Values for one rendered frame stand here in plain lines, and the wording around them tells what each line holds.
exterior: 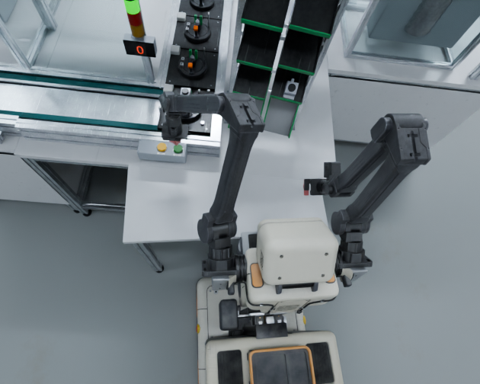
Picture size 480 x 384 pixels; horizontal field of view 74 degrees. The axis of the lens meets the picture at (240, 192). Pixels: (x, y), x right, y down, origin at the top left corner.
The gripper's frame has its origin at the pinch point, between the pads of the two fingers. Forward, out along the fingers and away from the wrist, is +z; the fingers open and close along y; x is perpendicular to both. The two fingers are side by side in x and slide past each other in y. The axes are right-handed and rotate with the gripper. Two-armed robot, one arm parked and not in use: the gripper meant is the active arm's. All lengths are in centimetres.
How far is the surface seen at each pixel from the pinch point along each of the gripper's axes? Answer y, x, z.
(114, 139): 29.1, -5.6, 9.0
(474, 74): -167, -72, 13
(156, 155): 9.2, 2.3, 7.1
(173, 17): 12, -85, 5
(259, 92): -32.6, -15.2, -17.8
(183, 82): 1.4, -38.0, 4.6
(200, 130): -9.1, -11.1, 5.3
